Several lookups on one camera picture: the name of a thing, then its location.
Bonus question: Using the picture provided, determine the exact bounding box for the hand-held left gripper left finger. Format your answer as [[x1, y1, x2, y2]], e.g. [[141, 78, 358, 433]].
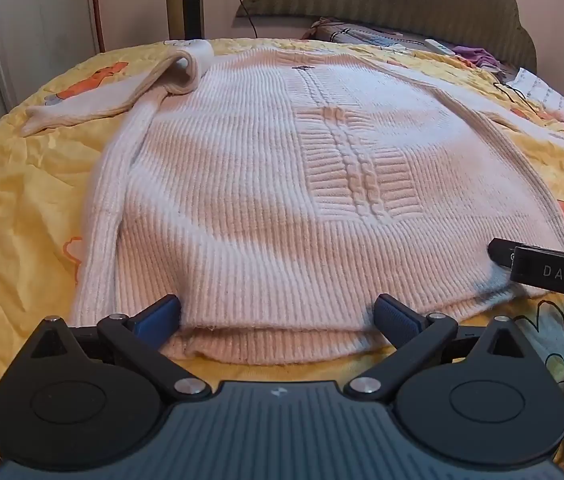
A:
[[29, 294, 213, 403]]

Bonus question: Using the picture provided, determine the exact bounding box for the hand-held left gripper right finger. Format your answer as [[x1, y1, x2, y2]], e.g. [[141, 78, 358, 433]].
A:
[[344, 294, 528, 403]]

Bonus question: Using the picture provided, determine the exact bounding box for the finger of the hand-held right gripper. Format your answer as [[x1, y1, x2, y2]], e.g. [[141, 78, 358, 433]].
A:
[[488, 238, 564, 267]]

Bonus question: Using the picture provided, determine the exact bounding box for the pink knitted sweater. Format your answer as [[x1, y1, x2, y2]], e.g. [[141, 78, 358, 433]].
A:
[[21, 42, 564, 366]]

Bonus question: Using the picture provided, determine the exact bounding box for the pile of clothes and pillow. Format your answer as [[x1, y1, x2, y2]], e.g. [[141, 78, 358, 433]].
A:
[[302, 17, 442, 52]]

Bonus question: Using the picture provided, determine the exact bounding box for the white printed paper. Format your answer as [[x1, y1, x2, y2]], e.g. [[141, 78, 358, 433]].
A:
[[504, 66, 564, 117]]

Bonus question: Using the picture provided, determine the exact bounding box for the yellow carrot-print bedsheet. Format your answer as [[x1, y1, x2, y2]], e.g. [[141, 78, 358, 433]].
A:
[[0, 37, 564, 466]]

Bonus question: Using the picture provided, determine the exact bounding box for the purple cloth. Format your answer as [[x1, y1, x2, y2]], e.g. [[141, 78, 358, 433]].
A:
[[452, 44, 503, 69]]

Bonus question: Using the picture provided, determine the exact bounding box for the white remote control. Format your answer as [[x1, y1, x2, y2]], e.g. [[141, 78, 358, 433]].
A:
[[424, 38, 456, 57]]

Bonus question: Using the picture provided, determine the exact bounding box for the white wardrobe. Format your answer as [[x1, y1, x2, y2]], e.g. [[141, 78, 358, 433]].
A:
[[0, 0, 104, 157]]

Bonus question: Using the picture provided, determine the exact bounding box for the gold and black tower fan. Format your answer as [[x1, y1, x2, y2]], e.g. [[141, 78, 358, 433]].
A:
[[164, 0, 206, 41]]

